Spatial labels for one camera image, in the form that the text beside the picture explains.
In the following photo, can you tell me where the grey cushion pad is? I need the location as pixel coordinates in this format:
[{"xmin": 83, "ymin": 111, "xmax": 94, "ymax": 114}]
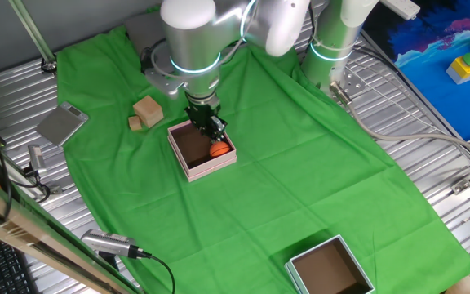
[{"xmin": 122, "ymin": 10, "xmax": 166, "ymax": 58}]

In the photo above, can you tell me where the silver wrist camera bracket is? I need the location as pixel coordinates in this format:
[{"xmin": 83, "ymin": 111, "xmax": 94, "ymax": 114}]
[{"xmin": 144, "ymin": 67, "xmax": 185, "ymax": 99}]

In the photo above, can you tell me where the brown desk edge rail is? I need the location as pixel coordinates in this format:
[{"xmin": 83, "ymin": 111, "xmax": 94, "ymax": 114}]
[{"xmin": 0, "ymin": 169, "xmax": 144, "ymax": 294}]

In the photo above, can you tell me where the black camera cable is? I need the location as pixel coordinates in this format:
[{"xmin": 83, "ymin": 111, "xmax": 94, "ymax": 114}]
[{"xmin": 147, "ymin": 252, "xmax": 177, "ymax": 294}]

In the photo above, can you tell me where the silver camera with black mount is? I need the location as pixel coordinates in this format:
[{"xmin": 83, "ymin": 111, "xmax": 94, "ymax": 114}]
[{"xmin": 80, "ymin": 228, "xmax": 153, "ymax": 270}]

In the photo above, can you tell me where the large wooden block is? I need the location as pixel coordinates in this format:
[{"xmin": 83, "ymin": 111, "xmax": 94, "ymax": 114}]
[{"xmin": 132, "ymin": 95, "xmax": 165, "ymax": 129}]

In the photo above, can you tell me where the silver digital kitchen scale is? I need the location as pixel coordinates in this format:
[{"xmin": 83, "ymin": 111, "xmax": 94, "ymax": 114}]
[{"xmin": 35, "ymin": 101, "xmax": 90, "ymax": 148}]

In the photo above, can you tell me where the pink gift box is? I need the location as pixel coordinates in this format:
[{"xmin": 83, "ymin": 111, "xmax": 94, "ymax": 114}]
[{"xmin": 166, "ymin": 118, "xmax": 237, "ymax": 179}]

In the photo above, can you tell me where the blue painted mat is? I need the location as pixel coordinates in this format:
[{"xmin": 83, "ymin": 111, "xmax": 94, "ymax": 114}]
[{"xmin": 361, "ymin": 0, "xmax": 470, "ymax": 142}]

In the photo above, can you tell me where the grey corrugated hose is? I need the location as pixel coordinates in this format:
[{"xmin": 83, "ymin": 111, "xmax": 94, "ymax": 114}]
[{"xmin": 330, "ymin": 81, "xmax": 470, "ymax": 163}]

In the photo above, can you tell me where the yellow box green button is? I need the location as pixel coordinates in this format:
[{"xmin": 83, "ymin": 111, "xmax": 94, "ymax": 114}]
[{"xmin": 446, "ymin": 52, "xmax": 470, "ymax": 86}]

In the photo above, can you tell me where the teal gift box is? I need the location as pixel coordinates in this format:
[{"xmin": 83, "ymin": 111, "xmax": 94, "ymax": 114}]
[{"xmin": 284, "ymin": 234, "xmax": 376, "ymax": 294}]

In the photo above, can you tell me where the white power strip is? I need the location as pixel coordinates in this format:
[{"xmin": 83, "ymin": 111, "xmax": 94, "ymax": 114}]
[{"xmin": 379, "ymin": 0, "xmax": 422, "ymax": 20}]

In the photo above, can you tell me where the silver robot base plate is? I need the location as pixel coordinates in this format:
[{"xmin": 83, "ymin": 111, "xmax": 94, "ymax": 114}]
[{"xmin": 326, "ymin": 65, "xmax": 367, "ymax": 103}]

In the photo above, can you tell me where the green cloth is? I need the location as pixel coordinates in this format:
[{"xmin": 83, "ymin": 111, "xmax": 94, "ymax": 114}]
[{"xmin": 55, "ymin": 24, "xmax": 470, "ymax": 294}]

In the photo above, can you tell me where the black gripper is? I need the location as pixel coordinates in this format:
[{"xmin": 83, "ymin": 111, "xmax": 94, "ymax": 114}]
[{"xmin": 184, "ymin": 104, "xmax": 228, "ymax": 143}]

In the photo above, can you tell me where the green aluminium strut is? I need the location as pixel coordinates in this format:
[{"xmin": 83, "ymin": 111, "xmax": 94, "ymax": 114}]
[{"xmin": 8, "ymin": 0, "xmax": 59, "ymax": 73}]

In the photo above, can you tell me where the orange mini basketball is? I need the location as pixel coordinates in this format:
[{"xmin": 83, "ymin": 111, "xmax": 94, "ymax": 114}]
[{"xmin": 209, "ymin": 140, "xmax": 233, "ymax": 159}]

